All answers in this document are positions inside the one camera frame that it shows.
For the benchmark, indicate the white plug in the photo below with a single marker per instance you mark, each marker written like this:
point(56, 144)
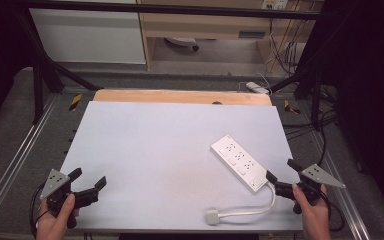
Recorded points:
point(211, 216)

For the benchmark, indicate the white cabinet panel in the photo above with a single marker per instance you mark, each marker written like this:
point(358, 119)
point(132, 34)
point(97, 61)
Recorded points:
point(86, 36)

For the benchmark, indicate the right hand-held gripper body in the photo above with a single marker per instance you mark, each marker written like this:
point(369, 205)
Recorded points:
point(316, 176)

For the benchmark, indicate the person's right hand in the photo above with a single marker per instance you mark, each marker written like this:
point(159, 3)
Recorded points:
point(315, 220)

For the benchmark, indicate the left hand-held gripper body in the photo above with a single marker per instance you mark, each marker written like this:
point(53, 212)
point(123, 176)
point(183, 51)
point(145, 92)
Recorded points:
point(58, 195)

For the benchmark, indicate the white device under desk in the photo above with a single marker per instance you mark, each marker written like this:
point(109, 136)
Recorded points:
point(183, 42)

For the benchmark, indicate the small white floor power strip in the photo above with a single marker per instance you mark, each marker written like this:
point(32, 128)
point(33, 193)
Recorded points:
point(256, 87)

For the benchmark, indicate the white wall socket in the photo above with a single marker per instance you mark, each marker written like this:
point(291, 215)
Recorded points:
point(274, 4)

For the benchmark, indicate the person's left hand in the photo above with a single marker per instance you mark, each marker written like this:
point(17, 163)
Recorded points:
point(51, 226)

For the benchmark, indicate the aluminium floor rail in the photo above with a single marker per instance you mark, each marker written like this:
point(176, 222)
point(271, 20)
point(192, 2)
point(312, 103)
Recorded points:
point(343, 196)
point(16, 160)

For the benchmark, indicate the yellow black tape strip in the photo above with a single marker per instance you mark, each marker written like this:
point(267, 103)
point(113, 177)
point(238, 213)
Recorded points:
point(290, 107)
point(75, 102)

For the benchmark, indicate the light wooden desk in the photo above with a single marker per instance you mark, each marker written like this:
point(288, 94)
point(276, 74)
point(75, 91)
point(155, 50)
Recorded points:
point(206, 25)

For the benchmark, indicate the white table mat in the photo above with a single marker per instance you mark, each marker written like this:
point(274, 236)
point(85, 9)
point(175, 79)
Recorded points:
point(153, 160)

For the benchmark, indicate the black metal frame crossbar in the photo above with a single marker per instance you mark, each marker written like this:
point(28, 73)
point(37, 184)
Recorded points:
point(180, 9)

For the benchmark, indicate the black metal frame stand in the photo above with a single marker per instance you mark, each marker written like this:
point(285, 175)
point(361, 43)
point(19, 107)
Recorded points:
point(40, 76)
point(315, 90)

